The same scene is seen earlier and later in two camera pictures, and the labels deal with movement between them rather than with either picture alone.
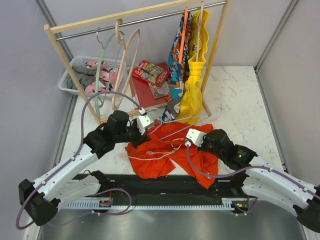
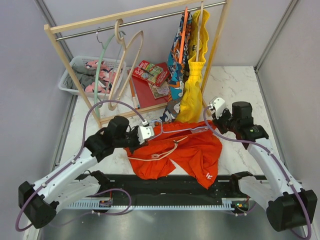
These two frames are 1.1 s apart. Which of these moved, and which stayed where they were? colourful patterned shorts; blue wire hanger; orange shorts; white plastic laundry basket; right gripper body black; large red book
Moved: blue wire hanger; right gripper body black
Stayed: large red book; orange shorts; colourful patterned shorts; white plastic laundry basket
